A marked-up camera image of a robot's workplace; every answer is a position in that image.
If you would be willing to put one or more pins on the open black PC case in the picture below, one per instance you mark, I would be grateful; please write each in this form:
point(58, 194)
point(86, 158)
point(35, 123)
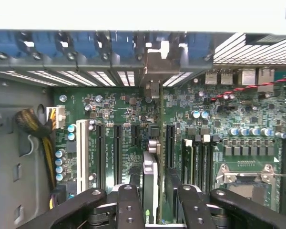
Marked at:
point(14, 143)

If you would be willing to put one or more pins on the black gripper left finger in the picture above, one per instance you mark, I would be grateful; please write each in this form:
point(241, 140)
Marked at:
point(129, 207)

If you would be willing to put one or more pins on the green motherboard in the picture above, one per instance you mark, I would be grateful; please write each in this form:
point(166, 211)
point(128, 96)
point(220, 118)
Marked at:
point(228, 114)

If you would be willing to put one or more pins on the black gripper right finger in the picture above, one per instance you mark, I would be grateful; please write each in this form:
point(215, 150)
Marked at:
point(193, 207)

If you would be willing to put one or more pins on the white PCI slot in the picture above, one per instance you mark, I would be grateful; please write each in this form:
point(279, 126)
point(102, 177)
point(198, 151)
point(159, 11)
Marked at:
point(82, 155)

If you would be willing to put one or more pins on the long black expansion slot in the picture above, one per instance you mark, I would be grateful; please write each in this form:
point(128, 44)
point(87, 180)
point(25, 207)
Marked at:
point(170, 143)
point(100, 155)
point(117, 152)

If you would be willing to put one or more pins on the short black expansion slot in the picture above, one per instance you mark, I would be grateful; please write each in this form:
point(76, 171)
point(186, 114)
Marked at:
point(135, 134)

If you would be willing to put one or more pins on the CPU socket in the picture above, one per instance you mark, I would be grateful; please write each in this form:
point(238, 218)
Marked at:
point(245, 188)

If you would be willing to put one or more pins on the blue card retainer clips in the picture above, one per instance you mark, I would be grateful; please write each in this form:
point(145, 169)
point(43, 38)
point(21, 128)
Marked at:
point(45, 45)

